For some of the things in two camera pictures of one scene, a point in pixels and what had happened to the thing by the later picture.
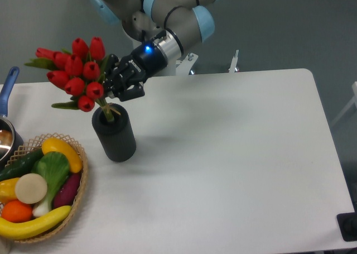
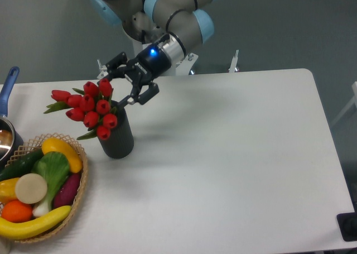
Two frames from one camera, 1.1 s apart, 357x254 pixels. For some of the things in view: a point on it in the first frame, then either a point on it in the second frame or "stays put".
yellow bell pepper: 8,190 stays put
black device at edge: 347,224 stays put
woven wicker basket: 36,143 stays put
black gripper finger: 136,91 to 141,93
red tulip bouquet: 78,72 to 92,106
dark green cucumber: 21,164 stays put
